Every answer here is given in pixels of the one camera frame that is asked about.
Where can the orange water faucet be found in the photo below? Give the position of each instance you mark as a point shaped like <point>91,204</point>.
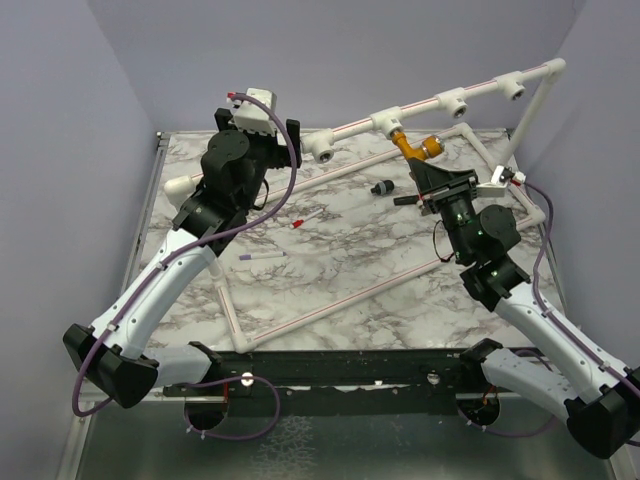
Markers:
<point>430,148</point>

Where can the black table front rail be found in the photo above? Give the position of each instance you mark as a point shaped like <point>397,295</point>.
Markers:
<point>341,383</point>

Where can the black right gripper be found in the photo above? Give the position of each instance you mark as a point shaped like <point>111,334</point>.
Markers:
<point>430,177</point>

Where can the small black knob fitting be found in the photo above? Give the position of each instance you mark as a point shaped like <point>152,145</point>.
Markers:
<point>383,187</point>

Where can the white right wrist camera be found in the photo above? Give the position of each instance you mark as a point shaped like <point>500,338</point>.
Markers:
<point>501,178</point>

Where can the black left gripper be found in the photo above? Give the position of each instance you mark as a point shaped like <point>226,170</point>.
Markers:
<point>281,153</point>

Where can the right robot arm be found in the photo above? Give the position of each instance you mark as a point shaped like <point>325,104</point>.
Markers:
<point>595,394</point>

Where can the purple capped white marker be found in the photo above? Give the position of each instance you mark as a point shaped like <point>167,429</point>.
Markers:
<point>262,255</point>

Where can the white pipe frame with tees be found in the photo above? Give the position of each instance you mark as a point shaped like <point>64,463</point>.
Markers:
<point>365,274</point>

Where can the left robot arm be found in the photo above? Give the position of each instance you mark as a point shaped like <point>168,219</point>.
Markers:
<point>112,351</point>

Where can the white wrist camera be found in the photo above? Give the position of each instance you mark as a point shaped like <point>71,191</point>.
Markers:
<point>248,118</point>
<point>501,178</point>

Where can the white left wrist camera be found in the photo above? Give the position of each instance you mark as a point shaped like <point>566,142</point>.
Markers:
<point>248,118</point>

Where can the red capped white marker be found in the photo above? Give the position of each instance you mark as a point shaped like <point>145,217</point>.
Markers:
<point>299,222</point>

